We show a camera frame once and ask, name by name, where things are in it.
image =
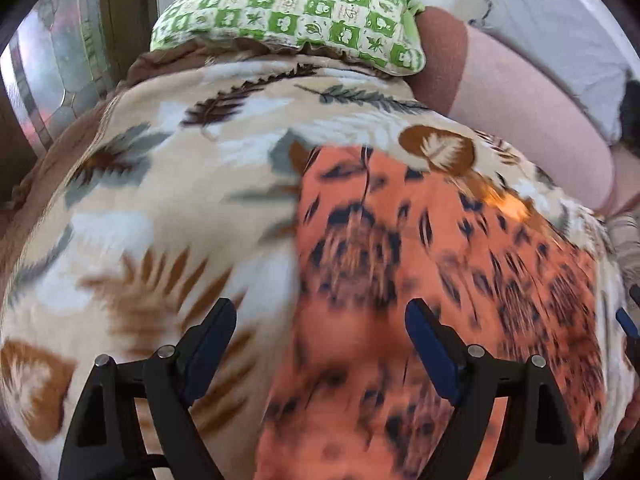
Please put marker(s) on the green checkered pillow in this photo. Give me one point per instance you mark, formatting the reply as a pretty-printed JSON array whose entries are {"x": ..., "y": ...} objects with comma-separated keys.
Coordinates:
[{"x": 300, "y": 10}]

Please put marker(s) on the striped beige cushion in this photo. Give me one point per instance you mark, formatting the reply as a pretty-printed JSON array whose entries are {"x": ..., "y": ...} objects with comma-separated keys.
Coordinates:
[{"x": 627, "y": 245}]

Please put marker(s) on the leaf printed blanket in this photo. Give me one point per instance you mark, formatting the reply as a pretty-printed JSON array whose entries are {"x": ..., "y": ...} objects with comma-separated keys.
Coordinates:
[{"x": 150, "y": 210}]

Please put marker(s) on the patterned glass window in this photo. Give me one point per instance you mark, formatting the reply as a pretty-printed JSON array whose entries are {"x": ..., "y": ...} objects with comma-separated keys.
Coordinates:
[{"x": 55, "y": 70}]

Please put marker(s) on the wooden window frame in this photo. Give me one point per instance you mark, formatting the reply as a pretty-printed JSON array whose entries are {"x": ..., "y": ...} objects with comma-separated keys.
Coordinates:
[{"x": 127, "y": 15}]

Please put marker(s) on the grey pillow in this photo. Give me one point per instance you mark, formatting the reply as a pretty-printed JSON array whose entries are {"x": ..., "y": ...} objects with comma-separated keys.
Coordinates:
[{"x": 555, "y": 20}]

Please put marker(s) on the pink and brown bolster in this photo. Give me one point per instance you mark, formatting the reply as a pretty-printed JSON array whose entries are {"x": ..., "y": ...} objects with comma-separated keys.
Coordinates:
[{"x": 525, "y": 100}]

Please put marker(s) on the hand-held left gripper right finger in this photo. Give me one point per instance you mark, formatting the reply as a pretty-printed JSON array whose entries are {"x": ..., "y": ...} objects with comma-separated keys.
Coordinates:
[{"x": 430, "y": 347}]

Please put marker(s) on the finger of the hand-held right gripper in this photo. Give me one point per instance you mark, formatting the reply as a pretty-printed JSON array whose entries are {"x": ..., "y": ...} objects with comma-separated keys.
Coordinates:
[{"x": 627, "y": 322}]

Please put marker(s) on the orange floral garment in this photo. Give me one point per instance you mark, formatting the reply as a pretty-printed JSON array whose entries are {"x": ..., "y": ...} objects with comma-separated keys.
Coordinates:
[{"x": 380, "y": 240}]

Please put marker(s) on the dark cloth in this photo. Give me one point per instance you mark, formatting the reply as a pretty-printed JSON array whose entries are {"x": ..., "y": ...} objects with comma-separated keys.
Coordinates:
[{"x": 631, "y": 110}]

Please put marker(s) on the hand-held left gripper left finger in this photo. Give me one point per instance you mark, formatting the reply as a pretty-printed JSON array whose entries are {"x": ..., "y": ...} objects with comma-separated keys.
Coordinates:
[{"x": 210, "y": 345}]

